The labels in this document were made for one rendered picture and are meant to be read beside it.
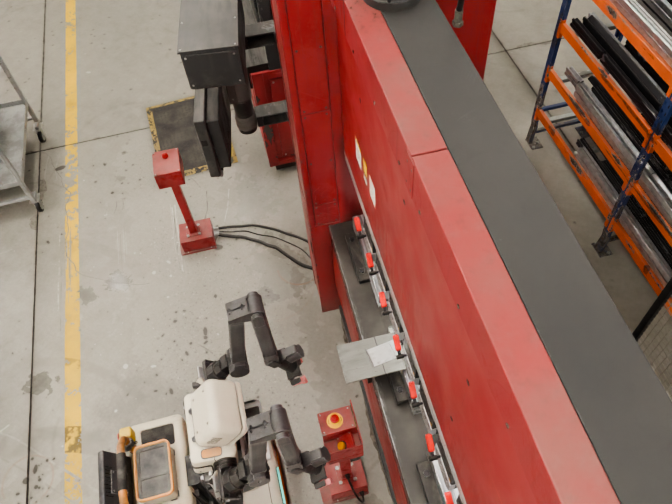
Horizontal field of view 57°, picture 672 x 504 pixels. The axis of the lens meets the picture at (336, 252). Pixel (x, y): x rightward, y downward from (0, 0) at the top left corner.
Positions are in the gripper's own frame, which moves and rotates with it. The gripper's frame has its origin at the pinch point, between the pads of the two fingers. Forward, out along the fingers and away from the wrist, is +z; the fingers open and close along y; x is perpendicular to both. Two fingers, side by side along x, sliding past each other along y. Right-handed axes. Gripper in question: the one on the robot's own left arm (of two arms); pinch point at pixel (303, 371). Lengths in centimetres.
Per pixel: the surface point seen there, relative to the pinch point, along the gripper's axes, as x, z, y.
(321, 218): -23, 18, 84
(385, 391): -23.7, 25.7, -13.2
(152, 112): 106, 56, 309
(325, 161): -46, -16, 84
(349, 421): -3.2, 25.9, -18.5
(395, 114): -94, -98, 4
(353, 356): -20.3, 9.9, 0.8
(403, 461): -22, 25, -44
